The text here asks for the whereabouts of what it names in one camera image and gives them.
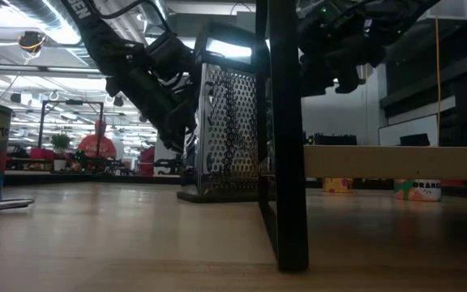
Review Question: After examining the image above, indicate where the red background box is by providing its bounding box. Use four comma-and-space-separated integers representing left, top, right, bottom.
29, 147, 56, 161

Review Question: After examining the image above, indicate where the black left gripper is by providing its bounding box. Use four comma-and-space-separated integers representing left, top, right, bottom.
103, 40, 197, 154

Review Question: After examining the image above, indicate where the black ceiling cable reel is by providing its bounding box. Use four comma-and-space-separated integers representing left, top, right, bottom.
17, 30, 48, 54

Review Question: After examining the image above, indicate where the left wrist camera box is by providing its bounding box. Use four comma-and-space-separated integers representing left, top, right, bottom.
146, 31, 195, 79

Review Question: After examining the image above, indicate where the silver ventilation duct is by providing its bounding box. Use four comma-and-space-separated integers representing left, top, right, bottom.
137, 0, 170, 26
2, 0, 96, 68

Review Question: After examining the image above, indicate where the light wooden shelf board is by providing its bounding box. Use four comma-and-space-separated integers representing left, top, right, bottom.
303, 145, 467, 183

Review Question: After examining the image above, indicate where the green potted plant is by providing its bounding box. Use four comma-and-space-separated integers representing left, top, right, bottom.
49, 130, 72, 172

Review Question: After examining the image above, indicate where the black background equipment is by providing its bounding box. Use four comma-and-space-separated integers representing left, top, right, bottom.
306, 132, 358, 148

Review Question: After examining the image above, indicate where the white wall board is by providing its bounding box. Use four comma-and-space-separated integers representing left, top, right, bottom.
378, 114, 439, 148

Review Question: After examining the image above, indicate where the red background chair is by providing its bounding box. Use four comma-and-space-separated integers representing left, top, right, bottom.
138, 145, 156, 178

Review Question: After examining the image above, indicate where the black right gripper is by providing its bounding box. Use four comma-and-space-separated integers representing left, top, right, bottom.
298, 0, 387, 97

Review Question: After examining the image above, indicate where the yellow pink short can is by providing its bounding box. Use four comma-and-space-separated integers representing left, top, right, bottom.
322, 177, 354, 194

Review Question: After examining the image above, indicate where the Orange label short can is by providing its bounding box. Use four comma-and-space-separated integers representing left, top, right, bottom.
393, 178, 443, 203

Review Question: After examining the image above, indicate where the small black monitor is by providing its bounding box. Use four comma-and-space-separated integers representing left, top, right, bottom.
399, 133, 431, 148

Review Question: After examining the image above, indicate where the black metal shelf frame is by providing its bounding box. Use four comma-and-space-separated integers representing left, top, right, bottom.
255, 0, 311, 273

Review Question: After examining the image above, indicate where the person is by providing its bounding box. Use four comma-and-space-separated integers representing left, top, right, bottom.
76, 118, 118, 160

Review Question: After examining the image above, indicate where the long ceiling tube light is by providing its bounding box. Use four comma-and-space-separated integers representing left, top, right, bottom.
0, 62, 109, 79

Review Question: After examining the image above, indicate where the steel box grater black handle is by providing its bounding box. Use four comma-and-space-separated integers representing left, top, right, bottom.
176, 20, 277, 204

